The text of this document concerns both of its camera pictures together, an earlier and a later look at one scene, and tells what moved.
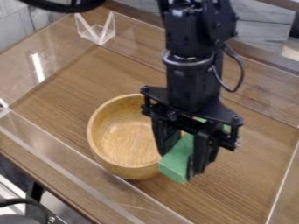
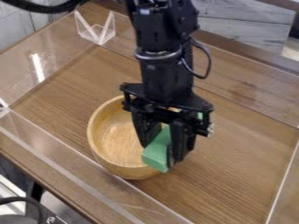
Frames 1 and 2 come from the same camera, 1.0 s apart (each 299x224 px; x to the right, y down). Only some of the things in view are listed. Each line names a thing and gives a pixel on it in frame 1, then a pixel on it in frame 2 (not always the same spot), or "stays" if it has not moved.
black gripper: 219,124 to 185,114
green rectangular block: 173,164 to 154,155
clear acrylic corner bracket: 96,33 stays
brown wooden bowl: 120,137 stays
